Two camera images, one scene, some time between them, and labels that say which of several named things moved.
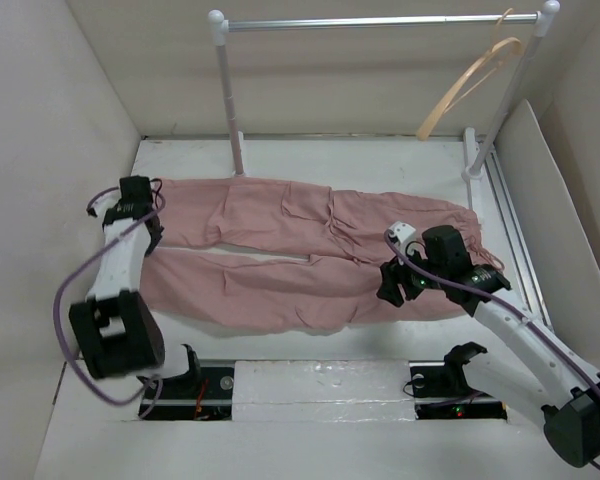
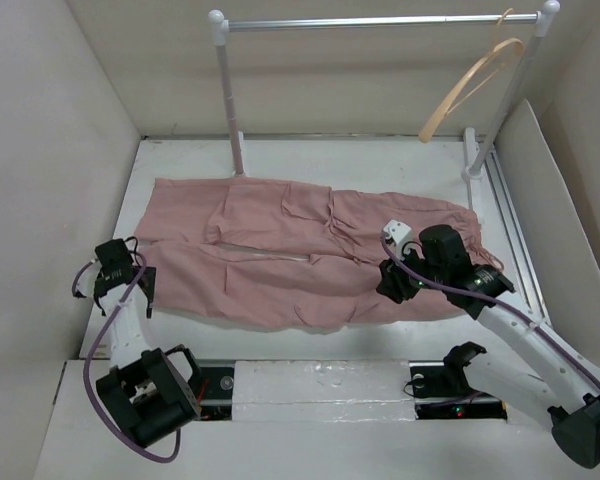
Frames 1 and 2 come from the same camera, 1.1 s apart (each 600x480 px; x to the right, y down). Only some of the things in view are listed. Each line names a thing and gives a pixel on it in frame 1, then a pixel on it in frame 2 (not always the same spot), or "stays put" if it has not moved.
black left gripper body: [156, 237] -> [150, 276]
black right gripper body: [412, 284] stays put
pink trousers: [340, 239] stays put
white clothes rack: [220, 27] stays put
